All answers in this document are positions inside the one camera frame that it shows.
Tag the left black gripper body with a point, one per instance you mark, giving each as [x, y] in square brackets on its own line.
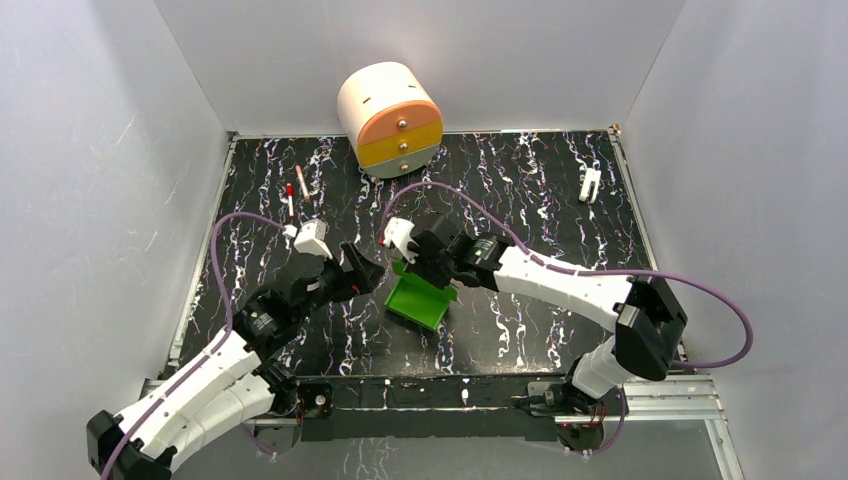
[351, 269]

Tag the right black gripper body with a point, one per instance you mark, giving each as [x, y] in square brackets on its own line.
[437, 271]

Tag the green paper box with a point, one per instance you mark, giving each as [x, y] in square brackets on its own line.
[417, 301]

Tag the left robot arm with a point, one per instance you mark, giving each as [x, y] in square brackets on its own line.
[235, 378]

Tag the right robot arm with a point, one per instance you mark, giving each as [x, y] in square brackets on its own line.
[643, 316]

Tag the pink marker pen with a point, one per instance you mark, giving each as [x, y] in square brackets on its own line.
[302, 183]

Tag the red capped marker pen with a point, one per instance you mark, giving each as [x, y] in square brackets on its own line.
[290, 201]

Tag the round three-drawer storage cabinet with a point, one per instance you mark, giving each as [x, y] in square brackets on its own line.
[391, 122]

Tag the small white plastic clip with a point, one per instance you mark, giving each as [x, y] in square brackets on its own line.
[590, 186]

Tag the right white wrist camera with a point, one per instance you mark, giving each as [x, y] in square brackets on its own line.
[397, 235]

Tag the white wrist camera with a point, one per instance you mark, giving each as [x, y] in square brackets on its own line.
[308, 238]
[397, 235]

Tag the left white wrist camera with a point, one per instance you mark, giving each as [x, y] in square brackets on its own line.
[308, 238]

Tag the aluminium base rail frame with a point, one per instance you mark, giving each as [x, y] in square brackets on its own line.
[453, 406]

